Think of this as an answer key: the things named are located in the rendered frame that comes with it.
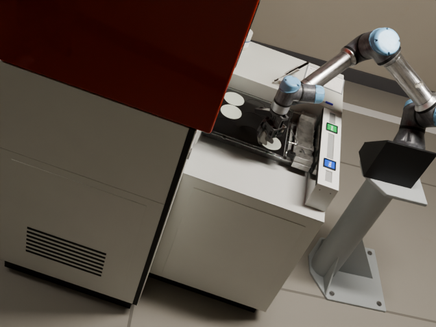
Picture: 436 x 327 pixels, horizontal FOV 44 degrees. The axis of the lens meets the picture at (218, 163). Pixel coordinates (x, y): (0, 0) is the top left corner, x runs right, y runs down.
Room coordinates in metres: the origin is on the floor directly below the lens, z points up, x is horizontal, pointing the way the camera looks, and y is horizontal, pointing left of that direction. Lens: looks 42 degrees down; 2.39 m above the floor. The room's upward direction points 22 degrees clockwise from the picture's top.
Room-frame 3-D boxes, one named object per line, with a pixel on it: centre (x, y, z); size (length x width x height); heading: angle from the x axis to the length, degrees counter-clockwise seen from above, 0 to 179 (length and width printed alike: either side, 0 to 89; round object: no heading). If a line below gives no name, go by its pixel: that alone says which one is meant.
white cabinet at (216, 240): (2.11, -0.17, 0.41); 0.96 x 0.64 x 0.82; 3
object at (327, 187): (1.98, -0.44, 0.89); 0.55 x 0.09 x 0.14; 3
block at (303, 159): (1.90, -0.34, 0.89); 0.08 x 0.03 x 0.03; 93
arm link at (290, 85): (1.86, -0.15, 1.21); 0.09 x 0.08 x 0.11; 116
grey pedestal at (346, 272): (2.16, -0.90, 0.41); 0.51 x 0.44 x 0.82; 101
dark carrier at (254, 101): (2.02, -0.07, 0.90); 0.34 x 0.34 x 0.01; 3
